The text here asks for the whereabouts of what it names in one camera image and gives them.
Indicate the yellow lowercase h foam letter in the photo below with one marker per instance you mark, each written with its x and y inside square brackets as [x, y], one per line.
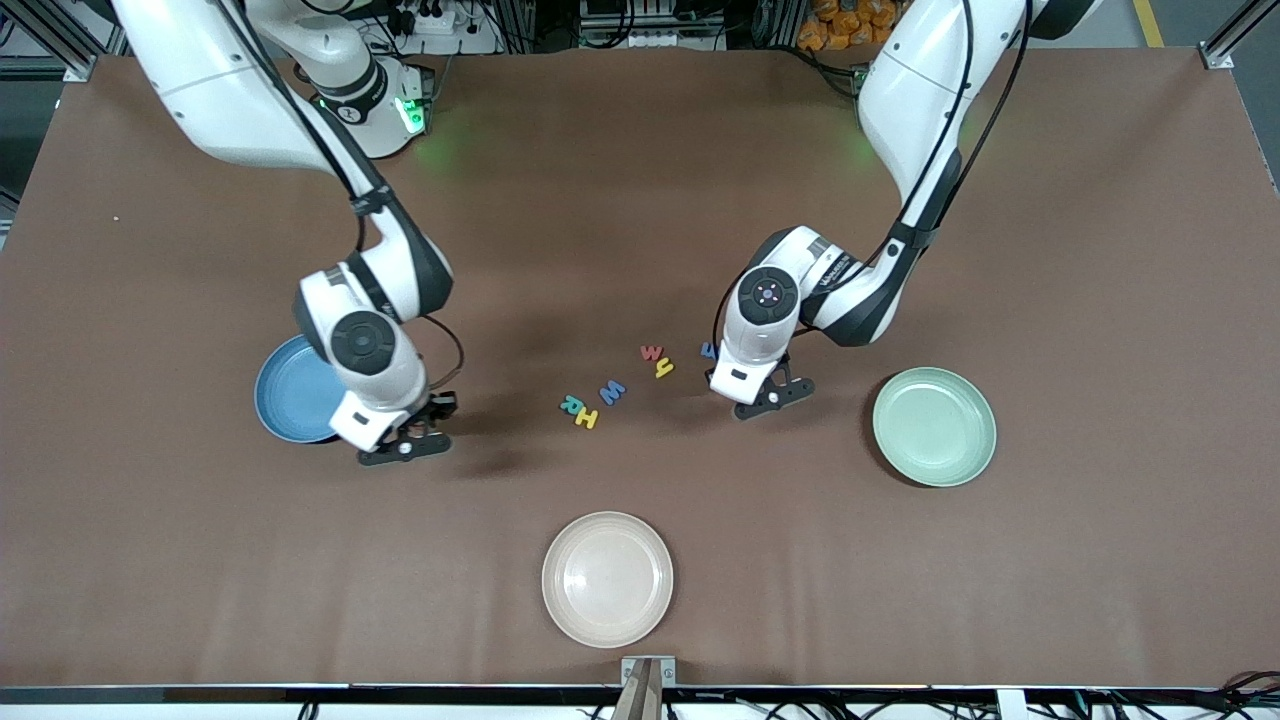
[663, 369]

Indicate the cream plate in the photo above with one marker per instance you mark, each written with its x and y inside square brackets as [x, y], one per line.
[607, 579]

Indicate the orange snack bag pile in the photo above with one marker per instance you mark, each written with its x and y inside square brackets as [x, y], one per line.
[835, 25]

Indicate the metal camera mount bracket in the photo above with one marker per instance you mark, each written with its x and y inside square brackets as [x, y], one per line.
[648, 690]

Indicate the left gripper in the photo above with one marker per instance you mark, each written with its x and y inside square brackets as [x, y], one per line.
[708, 373]

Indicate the green plate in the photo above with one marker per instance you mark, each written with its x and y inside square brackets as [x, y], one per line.
[934, 427]

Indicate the blue plate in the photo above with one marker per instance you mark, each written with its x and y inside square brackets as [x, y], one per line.
[285, 395]

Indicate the aluminium frame profile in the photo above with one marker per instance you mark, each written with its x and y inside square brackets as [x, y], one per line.
[60, 45]
[1230, 40]

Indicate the blue uppercase W foam letter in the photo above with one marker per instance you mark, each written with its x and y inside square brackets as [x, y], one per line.
[612, 391]

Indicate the metal equipment rack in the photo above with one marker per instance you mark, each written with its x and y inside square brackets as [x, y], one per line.
[650, 38]

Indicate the yellow uppercase H foam letter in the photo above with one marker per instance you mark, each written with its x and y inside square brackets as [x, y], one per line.
[586, 418]

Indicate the white power strip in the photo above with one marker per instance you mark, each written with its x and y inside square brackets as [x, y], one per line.
[435, 18]

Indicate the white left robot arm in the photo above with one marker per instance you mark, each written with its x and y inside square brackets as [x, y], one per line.
[910, 90]

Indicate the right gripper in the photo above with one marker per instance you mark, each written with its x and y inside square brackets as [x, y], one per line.
[437, 407]

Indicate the teal uppercase R foam letter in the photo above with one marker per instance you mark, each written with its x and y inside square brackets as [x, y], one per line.
[571, 403]

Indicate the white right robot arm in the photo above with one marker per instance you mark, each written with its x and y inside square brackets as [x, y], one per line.
[220, 90]

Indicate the red lowercase w foam letter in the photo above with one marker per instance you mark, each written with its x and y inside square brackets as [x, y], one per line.
[652, 352]

